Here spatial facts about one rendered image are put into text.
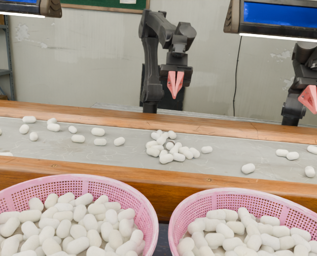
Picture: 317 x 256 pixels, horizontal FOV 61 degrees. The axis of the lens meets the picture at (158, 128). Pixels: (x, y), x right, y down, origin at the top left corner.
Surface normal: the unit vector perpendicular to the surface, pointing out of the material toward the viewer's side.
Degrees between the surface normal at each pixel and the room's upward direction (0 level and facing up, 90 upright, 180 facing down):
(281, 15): 58
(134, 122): 45
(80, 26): 90
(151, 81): 70
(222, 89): 90
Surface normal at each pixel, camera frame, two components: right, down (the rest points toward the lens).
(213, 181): 0.08, -0.94
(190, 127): 0.04, -0.44
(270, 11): 0.02, -0.23
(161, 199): -0.04, 0.32
